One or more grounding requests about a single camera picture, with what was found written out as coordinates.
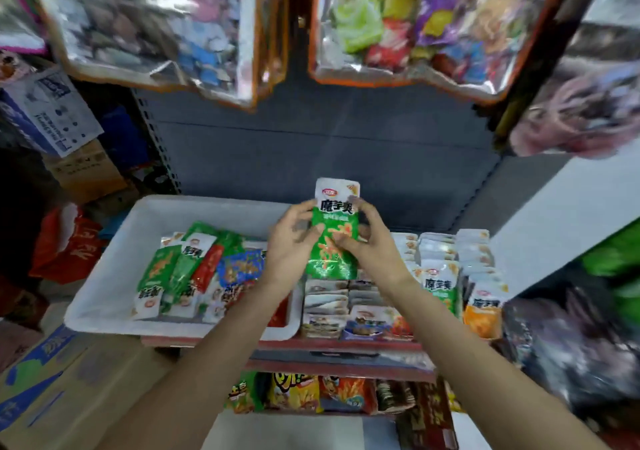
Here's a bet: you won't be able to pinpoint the gold display box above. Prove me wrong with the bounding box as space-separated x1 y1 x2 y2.
300 279 351 341

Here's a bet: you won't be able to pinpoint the white blue carton box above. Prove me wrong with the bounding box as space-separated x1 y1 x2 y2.
0 59 104 158

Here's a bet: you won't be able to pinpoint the person's left forearm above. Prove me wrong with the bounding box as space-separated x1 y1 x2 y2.
100 279 296 450

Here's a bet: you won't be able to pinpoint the plain brown cardboard carton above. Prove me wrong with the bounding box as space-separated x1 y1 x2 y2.
45 139 129 204

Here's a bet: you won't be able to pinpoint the person's left hand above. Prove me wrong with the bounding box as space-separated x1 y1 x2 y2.
258 199 326 296

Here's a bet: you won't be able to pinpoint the pile of snack packets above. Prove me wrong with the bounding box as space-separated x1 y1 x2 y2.
132 223 291 328

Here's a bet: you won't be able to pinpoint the red display box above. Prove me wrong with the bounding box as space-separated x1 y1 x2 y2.
385 233 421 343

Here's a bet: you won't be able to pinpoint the black plastic wrapped bundle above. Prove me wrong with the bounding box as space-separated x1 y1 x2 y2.
500 285 640 411

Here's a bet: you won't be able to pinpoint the orange trimmed colourful candy bag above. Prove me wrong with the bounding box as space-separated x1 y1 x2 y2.
308 0 579 104

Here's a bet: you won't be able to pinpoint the person's right forearm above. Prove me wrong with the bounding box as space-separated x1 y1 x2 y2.
385 277 611 450

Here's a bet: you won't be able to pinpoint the yellow snack packets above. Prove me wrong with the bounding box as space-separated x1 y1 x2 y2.
445 379 463 413

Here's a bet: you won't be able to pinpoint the orange display box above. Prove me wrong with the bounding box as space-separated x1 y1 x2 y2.
455 229 513 341

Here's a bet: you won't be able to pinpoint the red plastic bag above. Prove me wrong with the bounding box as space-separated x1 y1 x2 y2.
30 205 106 286

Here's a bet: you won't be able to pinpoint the stack of green packs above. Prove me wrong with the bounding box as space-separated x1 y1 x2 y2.
582 219 640 326

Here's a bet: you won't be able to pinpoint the dark red white-label carton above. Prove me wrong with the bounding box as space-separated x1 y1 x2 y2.
397 379 459 450

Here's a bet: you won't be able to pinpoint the green display box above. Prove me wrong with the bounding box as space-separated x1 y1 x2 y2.
415 233 463 318

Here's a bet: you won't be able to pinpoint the blue print cardboard carton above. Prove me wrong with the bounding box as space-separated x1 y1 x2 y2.
0 325 171 450

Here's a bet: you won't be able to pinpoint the white plastic bin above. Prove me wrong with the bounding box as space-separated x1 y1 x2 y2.
65 195 306 341

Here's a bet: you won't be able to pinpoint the orange trimmed toy snack bag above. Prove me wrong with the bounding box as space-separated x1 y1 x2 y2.
30 0 291 111

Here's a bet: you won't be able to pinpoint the hanging pastel candy bag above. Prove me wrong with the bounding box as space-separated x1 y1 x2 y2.
0 0 46 54

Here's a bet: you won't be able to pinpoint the row of orange chip bags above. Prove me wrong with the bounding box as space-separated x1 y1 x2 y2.
228 371 416 416

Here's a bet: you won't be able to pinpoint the hanging pink candy bag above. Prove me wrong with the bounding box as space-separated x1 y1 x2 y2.
510 25 640 159

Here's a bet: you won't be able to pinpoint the hanging yellow green snack bags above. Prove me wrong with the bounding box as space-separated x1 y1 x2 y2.
490 0 601 146

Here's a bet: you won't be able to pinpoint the person's right hand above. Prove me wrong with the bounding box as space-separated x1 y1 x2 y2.
330 199 416 296

